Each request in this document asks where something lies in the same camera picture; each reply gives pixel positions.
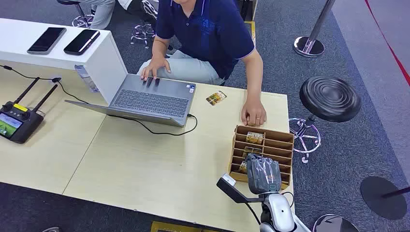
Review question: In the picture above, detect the person's left hand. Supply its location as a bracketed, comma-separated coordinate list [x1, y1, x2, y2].
[241, 98, 267, 127]

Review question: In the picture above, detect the person's right hand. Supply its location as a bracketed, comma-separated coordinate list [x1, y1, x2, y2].
[140, 58, 172, 82]

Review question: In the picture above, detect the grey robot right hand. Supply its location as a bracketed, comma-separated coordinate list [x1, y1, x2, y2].
[246, 153, 283, 195]

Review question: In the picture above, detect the hotel print card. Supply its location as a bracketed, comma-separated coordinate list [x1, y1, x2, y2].
[246, 131, 265, 145]

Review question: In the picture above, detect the dark picture card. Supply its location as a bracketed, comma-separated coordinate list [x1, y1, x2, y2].
[242, 146, 263, 159]

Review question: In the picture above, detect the wooden slotted card holder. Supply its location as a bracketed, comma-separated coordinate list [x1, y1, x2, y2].
[228, 125, 295, 190]

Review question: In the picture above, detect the gold brown key card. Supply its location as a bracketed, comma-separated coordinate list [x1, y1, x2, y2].
[205, 91, 227, 106]

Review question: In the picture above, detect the seated background person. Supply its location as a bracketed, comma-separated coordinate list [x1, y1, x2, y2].
[76, 0, 133, 30]

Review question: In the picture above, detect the grey laptop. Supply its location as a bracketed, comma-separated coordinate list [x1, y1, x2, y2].
[64, 73, 197, 128]

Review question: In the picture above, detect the chrome chair base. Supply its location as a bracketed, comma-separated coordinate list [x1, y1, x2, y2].
[130, 23, 157, 50]

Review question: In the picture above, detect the chrome stool base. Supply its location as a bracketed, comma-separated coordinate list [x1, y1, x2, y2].
[288, 115, 322, 164]

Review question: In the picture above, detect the black round stool seat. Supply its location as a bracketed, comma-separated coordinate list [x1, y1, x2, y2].
[299, 75, 362, 123]

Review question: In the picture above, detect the white shelf box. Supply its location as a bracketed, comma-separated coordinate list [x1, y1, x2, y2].
[0, 17, 129, 105]

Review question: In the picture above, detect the black background stool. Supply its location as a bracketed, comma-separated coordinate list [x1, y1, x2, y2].
[57, 0, 94, 29]

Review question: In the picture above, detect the wooden cabinet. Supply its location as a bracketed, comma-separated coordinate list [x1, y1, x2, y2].
[238, 0, 259, 47]

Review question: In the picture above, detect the yellow floor plate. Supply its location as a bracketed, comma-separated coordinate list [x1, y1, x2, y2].
[150, 221, 221, 232]

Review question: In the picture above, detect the grey-edged black smartphone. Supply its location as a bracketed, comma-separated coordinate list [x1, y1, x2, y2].
[27, 27, 67, 56]

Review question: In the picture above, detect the black stanchion base with pole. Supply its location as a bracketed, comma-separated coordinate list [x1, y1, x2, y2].
[360, 176, 410, 221]

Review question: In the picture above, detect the black remote controller with antennas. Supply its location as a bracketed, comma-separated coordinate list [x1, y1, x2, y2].
[0, 76, 59, 145]

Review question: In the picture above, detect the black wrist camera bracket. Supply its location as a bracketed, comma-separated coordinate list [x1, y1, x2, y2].
[216, 177, 265, 204]

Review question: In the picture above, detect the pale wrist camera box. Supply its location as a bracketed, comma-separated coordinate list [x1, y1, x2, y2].
[221, 173, 237, 188]

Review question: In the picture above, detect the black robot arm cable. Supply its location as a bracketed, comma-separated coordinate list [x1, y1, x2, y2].
[245, 202, 262, 226]

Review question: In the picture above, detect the black laptop power cable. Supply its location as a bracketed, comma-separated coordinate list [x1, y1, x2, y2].
[107, 113, 199, 137]

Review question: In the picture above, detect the chrome stanchion post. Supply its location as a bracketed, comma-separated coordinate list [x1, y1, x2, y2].
[293, 0, 337, 58]

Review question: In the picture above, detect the thin black cable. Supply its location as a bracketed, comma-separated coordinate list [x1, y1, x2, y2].
[0, 64, 89, 105]

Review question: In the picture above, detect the red barrier rope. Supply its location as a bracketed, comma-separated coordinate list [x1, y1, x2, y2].
[364, 0, 410, 87]

